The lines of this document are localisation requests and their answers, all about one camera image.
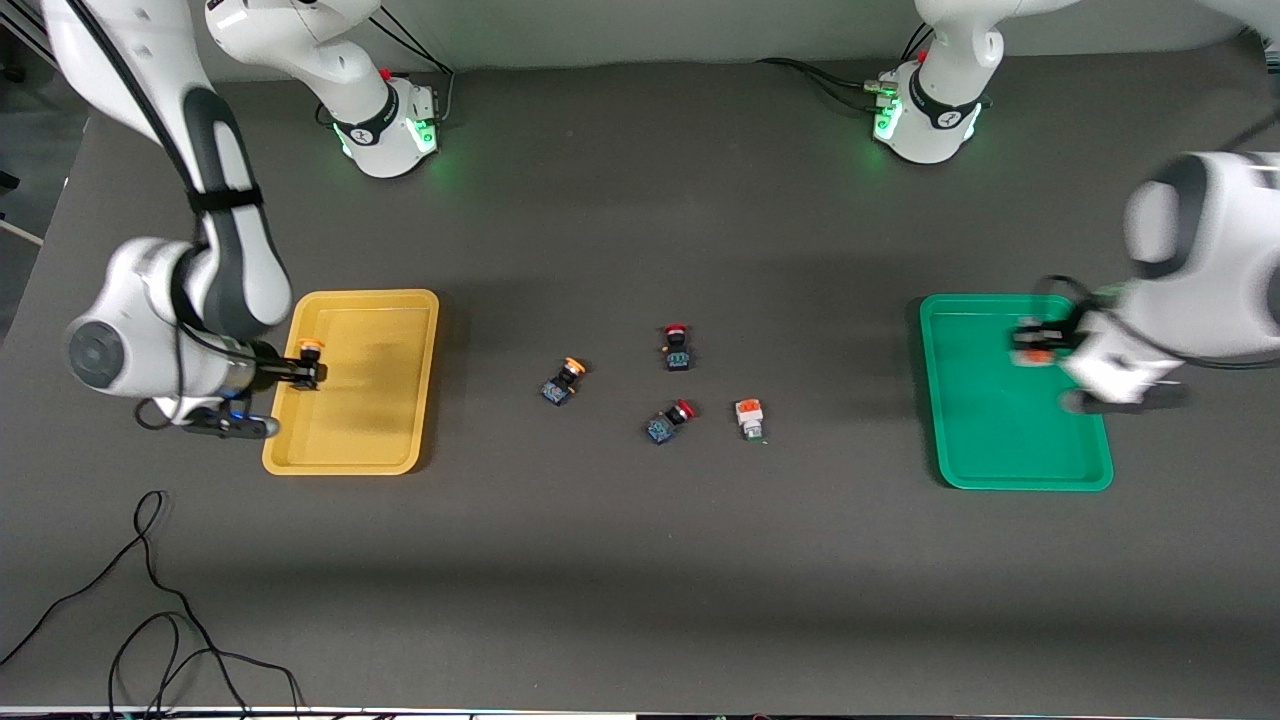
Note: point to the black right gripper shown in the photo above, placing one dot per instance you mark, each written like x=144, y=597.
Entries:
x=268, y=366

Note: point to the yellow push button black body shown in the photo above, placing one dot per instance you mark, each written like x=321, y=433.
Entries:
x=311, y=347
x=558, y=388

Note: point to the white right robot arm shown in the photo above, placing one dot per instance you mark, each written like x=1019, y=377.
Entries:
x=130, y=290

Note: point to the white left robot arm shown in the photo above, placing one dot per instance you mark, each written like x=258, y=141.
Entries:
x=1230, y=260

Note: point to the yellow plastic tray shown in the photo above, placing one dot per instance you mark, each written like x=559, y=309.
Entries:
x=370, y=420

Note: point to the green plastic tray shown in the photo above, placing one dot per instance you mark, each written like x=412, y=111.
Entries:
x=1000, y=440

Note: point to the red push button black body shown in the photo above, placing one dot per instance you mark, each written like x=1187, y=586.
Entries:
x=678, y=355
x=662, y=428

